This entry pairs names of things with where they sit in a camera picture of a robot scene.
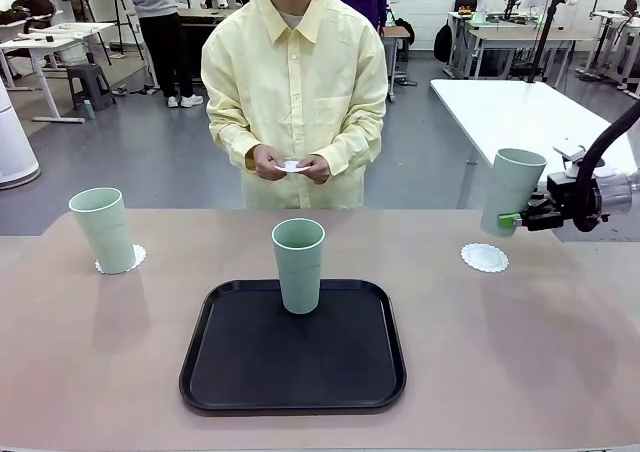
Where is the white paper doily coaster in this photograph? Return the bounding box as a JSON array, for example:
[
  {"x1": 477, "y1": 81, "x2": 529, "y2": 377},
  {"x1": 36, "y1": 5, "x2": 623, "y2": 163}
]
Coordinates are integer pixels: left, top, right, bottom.
[
  {"x1": 93, "y1": 243, "x2": 148, "y2": 276},
  {"x1": 272, "y1": 159, "x2": 311, "y2": 175},
  {"x1": 459, "y1": 242, "x2": 510, "y2": 275}
]

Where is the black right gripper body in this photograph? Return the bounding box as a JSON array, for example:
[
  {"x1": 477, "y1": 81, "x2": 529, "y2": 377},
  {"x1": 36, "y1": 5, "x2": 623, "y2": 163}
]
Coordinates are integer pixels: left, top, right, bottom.
[{"x1": 546, "y1": 171, "x2": 610, "y2": 230}]

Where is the black backpack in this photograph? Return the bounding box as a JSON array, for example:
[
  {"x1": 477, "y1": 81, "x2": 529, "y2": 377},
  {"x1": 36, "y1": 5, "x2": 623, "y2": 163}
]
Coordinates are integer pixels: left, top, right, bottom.
[{"x1": 432, "y1": 20, "x2": 454, "y2": 65}]

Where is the grey metal desk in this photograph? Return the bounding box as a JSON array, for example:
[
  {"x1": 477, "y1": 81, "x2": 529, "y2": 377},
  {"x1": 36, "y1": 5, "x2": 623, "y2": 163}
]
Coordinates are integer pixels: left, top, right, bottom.
[{"x1": 446, "y1": 9, "x2": 577, "y2": 82}]

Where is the black tripod pole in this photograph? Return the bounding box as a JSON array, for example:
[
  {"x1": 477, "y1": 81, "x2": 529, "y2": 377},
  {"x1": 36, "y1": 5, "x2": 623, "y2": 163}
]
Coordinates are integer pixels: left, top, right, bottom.
[{"x1": 523, "y1": 0, "x2": 569, "y2": 85}]

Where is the person's right forearm yellow sleeve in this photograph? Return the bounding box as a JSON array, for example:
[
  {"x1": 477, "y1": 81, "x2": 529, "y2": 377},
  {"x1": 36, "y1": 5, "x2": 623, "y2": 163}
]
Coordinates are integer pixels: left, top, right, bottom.
[{"x1": 206, "y1": 115, "x2": 265, "y2": 172}]

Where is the person in yellow shirt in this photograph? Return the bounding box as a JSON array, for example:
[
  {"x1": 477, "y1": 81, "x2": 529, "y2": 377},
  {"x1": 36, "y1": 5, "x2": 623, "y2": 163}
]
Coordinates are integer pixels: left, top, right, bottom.
[{"x1": 200, "y1": 0, "x2": 390, "y2": 211}]

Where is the person's right hand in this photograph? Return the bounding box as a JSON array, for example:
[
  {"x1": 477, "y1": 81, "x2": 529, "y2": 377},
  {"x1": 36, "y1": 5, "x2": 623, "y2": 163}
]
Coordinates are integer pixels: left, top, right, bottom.
[{"x1": 253, "y1": 143, "x2": 292, "y2": 183}]

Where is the person's left hand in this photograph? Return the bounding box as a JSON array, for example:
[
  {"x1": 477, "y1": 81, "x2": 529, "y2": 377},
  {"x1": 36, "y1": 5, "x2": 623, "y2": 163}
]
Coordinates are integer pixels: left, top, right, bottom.
[{"x1": 298, "y1": 154, "x2": 332, "y2": 186}]

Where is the white desk with clutter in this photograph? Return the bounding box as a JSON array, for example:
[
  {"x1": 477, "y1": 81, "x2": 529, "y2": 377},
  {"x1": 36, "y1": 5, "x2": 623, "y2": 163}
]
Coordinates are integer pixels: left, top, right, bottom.
[{"x1": 0, "y1": 20, "x2": 119, "y2": 125}]

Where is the white rounded table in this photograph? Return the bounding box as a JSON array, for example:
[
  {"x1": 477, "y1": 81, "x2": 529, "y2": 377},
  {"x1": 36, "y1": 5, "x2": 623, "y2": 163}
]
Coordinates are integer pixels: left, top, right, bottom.
[{"x1": 429, "y1": 78, "x2": 640, "y2": 209}]

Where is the black plastic tray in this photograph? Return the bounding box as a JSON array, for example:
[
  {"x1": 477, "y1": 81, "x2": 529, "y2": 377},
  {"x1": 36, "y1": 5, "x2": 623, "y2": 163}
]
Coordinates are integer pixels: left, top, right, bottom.
[{"x1": 178, "y1": 278, "x2": 408, "y2": 414}]

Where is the grey plastic stool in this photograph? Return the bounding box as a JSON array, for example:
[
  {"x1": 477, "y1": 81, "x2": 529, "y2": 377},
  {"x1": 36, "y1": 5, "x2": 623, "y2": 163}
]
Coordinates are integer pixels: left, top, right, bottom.
[{"x1": 66, "y1": 64, "x2": 117, "y2": 114}]

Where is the black bag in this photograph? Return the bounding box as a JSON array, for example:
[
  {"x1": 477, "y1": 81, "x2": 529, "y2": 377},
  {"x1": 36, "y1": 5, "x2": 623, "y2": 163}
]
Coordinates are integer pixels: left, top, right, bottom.
[{"x1": 0, "y1": 0, "x2": 58, "y2": 26}]

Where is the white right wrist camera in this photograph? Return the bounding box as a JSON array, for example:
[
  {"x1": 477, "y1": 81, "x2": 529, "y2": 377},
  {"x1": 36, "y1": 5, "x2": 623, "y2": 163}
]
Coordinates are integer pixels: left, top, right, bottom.
[{"x1": 551, "y1": 143, "x2": 617, "y2": 179}]

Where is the person's left forearm yellow sleeve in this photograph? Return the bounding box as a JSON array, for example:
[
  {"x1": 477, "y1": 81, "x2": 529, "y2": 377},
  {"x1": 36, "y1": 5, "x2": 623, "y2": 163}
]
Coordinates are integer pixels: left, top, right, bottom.
[{"x1": 319, "y1": 115, "x2": 387, "y2": 178}]

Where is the person in grey hoodie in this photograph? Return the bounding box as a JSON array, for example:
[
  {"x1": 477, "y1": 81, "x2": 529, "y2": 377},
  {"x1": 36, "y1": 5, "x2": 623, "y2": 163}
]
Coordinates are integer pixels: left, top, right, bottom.
[{"x1": 111, "y1": 0, "x2": 205, "y2": 110}]

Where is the white cylindrical air purifier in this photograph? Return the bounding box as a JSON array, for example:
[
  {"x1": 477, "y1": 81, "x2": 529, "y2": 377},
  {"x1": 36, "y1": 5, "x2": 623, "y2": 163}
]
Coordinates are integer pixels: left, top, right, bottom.
[{"x1": 0, "y1": 78, "x2": 43, "y2": 191}]

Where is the pale green plastic cup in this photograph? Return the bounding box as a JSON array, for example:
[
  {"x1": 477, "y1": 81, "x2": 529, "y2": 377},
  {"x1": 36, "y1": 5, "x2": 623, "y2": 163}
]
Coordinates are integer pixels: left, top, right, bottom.
[
  {"x1": 68, "y1": 187, "x2": 138, "y2": 276},
  {"x1": 479, "y1": 147, "x2": 549, "y2": 238},
  {"x1": 271, "y1": 218, "x2": 327, "y2": 316}
]

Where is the black cable sleeve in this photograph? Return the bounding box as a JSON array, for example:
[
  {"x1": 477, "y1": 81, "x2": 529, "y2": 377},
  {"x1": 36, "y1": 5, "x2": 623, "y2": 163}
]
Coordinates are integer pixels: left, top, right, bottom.
[{"x1": 571, "y1": 103, "x2": 640, "y2": 234}]

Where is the white desk frame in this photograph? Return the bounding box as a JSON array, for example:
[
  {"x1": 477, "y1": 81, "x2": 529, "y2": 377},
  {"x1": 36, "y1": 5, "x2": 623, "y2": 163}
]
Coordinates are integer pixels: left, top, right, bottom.
[{"x1": 574, "y1": 7, "x2": 640, "y2": 94}]

